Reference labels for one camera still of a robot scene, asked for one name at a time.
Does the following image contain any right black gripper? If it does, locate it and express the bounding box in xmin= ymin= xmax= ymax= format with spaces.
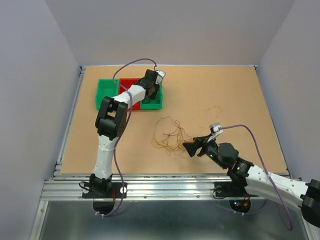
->
xmin=182 ymin=133 xmax=227 ymax=170

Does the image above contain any dark brown wire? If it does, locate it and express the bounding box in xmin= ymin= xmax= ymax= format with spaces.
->
xmin=142 ymin=96 xmax=161 ymax=105

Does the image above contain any yellow red wire bundle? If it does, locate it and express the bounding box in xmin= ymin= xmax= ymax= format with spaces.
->
xmin=150 ymin=104 xmax=223 ymax=157

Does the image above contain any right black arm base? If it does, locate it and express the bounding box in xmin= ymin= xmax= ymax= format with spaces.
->
xmin=209 ymin=181 xmax=258 ymax=200

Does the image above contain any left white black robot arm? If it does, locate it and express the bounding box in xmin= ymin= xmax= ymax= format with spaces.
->
xmin=87 ymin=69 xmax=166 ymax=197

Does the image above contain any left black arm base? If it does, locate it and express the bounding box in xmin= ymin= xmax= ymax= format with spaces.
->
xmin=78 ymin=181 xmax=127 ymax=199

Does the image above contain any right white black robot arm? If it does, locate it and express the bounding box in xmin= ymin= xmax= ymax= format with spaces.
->
xmin=182 ymin=135 xmax=320 ymax=227

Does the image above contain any far green plastic bin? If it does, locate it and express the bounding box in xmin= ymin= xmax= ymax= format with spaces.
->
xmin=140 ymin=85 xmax=163 ymax=111

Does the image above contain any green plastic bin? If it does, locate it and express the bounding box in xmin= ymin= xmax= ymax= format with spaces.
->
xmin=140 ymin=85 xmax=163 ymax=111
xmin=95 ymin=78 xmax=119 ymax=110

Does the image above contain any red plastic bin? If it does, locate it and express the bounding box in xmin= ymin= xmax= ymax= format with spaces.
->
xmin=119 ymin=78 xmax=141 ymax=111

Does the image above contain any near green plastic bin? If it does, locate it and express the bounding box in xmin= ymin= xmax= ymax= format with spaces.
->
xmin=95 ymin=78 xmax=119 ymax=110

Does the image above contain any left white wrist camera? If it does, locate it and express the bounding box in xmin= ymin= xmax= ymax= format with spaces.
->
xmin=155 ymin=70 xmax=166 ymax=85

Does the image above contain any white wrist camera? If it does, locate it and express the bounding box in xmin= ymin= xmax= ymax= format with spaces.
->
xmin=207 ymin=122 xmax=223 ymax=142
xmin=155 ymin=70 xmax=166 ymax=85

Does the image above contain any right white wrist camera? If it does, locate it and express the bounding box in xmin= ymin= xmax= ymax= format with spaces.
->
xmin=207 ymin=122 xmax=223 ymax=142

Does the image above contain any aluminium frame rail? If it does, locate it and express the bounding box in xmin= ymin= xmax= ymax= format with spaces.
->
xmin=28 ymin=65 xmax=311 ymax=240

